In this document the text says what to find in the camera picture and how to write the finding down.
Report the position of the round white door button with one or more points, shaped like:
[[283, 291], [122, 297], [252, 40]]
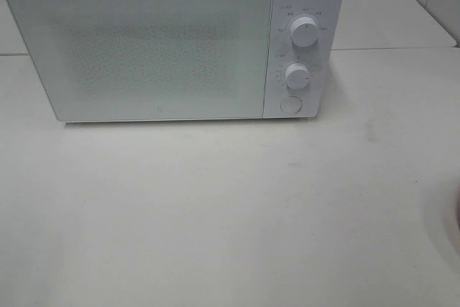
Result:
[[291, 105]]

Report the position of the white microwave door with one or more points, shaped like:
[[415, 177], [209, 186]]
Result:
[[139, 60]]

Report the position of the lower white timer knob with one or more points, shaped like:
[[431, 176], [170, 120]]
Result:
[[297, 76]]

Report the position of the upper white power knob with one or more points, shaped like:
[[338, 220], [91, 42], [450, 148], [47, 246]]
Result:
[[304, 31]]

